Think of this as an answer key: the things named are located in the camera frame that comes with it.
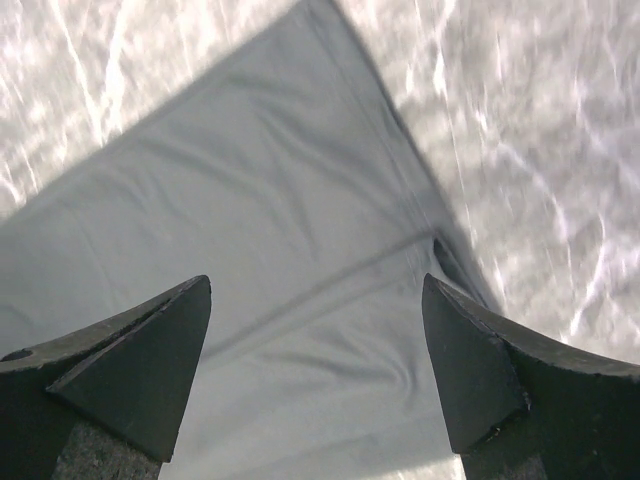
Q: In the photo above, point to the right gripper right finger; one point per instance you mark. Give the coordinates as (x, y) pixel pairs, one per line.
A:
(520, 405)

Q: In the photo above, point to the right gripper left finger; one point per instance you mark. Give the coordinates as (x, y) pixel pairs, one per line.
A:
(106, 401)

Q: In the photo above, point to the grey t-shirt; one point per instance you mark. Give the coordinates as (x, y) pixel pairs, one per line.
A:
(286, 176)

